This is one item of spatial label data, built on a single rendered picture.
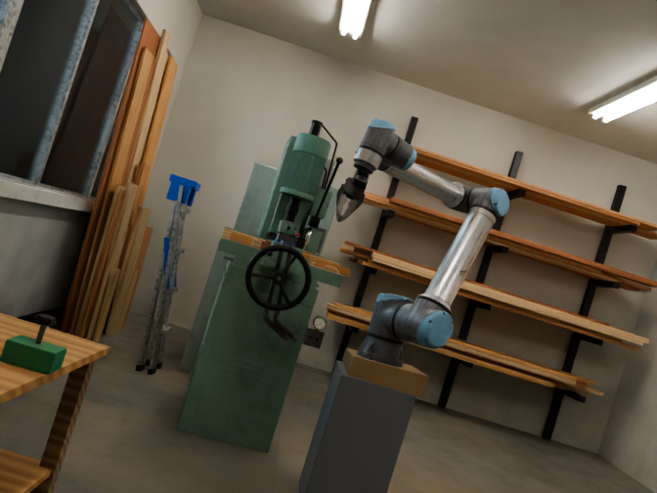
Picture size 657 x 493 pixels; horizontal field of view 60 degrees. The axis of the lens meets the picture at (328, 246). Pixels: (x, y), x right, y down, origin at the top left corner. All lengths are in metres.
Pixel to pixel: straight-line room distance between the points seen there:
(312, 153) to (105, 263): 1.74
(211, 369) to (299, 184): 0.96
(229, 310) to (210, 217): 2.57
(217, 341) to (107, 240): 1.43
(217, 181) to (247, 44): 1.25
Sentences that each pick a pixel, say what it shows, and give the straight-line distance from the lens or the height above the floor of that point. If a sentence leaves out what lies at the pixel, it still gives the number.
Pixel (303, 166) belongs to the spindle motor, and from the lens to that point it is 2.80.
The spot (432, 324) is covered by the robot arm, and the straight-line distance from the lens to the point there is 2.17.
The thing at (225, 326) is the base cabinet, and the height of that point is 0.52.
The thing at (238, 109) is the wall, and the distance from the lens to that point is 5.31.
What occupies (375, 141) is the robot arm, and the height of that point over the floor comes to 1.38.
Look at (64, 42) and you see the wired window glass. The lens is 3.54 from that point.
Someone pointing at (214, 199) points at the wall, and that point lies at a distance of 5.21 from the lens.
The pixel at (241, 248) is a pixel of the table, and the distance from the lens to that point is 2.68.
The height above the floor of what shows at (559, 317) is 1.07.
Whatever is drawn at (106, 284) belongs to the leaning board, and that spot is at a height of 0.37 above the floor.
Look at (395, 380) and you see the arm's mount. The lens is 2.29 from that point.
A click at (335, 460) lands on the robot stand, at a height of 0.23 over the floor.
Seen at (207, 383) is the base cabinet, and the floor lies 0.24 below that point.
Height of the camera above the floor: 0.95
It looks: 1 degrees up
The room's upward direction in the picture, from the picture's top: 17 degrees clockwise
